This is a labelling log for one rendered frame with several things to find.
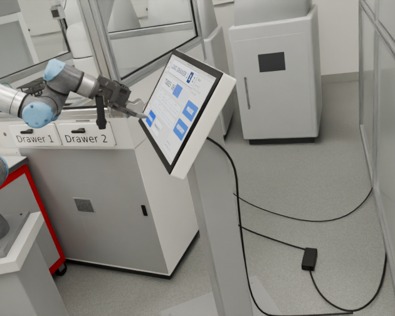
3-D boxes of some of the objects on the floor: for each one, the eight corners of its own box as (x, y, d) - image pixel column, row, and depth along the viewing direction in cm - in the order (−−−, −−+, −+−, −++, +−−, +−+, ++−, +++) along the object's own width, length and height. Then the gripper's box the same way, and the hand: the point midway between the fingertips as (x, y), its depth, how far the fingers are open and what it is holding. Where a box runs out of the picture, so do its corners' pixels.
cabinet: (173, 286, 206) (136, 148, 172) (30, 261, 249) (-23, 147, 215) (231, 189, 282) (212, 81, 248) (113, 183, 325) (83, 90, 291)
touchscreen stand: (187, 400, 150) (115, 165, 106) (162, 315, 189) (101, 118, 146) (303, 350, 160) (281, 115, 116) (256, 279, 199) (226, 84, 156)
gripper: (100, 76, 126) (158, 104, 135) (98, 72, 134) (152, 98, 143) (89, 101, 128) (147, 126, 137) (87, 94, 136) (142, 118, 145)
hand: (143, 117), depth 140 cm, fingers closed
